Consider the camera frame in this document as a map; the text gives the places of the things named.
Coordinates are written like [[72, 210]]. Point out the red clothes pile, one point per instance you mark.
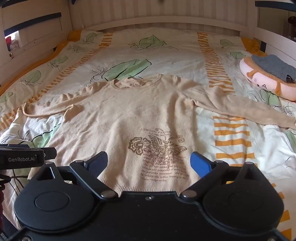
[[9, 42]]

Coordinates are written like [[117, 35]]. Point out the leaf-print striped duvet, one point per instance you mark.
[[173, 53]]

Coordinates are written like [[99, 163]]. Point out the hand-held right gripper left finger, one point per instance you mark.
[[97, 163]]

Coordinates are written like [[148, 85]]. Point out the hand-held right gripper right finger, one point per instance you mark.
[[200, 165]]

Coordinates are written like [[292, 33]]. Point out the beige printed sweater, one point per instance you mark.
[[143, 111]]

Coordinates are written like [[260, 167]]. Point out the pink plush pillow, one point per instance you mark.
[[259, 76]]

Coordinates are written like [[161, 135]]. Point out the grey folded cloth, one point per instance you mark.
[[272, 66]]

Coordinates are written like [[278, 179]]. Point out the white wooden bed frame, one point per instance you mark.
[[161, 25]]

